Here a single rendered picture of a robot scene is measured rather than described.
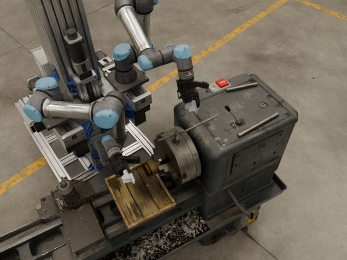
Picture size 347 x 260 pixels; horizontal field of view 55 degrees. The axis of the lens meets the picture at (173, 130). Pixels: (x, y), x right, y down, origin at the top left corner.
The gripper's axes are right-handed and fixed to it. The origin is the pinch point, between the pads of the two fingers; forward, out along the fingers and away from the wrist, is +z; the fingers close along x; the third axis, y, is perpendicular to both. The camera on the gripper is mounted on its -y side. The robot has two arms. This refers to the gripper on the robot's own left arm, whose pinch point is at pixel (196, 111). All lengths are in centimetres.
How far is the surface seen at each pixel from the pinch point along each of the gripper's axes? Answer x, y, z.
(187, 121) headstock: -11.0, 1.3, 10.6
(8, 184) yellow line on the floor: -156, 127, 89
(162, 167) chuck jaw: -3.2, 24.3, 26.9
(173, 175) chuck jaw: 4.4, 22.0, 28.2
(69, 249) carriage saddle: -2, 85, 49
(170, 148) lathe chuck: -1.1, 18.4, 15.7
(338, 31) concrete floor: -181, -317, 80
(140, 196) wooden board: -13, 39, 47
